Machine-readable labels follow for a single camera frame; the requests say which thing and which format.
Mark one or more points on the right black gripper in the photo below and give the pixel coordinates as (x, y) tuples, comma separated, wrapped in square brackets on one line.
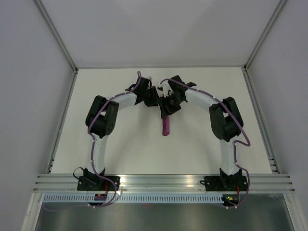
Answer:
[(164, 112)]

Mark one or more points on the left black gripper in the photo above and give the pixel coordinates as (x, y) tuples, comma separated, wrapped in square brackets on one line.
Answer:
[(153, 102)]

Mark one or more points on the purple cloth napkin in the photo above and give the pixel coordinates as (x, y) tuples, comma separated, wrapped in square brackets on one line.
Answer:
[(165, 126)]

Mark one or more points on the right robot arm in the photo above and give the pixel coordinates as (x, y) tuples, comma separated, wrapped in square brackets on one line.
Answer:
[(226, 124)]

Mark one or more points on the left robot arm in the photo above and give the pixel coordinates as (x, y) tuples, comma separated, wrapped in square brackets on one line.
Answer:
[(101, 120)]

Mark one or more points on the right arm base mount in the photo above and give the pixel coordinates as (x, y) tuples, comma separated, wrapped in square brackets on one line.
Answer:
[(230, 186)]

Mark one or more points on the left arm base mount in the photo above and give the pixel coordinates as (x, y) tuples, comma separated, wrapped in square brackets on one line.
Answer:
[(103, 189)]

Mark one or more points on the left aluminium frame post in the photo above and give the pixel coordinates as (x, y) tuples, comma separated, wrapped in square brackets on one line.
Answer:
[(54, 32)]

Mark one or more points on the aluminium frame post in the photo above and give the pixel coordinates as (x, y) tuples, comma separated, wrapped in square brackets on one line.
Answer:
[(268, 27), (54, 32)]

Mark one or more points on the aluminium mounting rail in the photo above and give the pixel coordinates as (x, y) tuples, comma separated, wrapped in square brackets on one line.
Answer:
[(151, 183)]

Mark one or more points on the white slotted cable duct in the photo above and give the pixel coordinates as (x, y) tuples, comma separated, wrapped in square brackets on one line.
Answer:
[(134, 198)]

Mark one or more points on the right aluminium frame post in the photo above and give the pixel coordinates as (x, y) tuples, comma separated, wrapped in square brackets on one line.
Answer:
[(268, 27)]

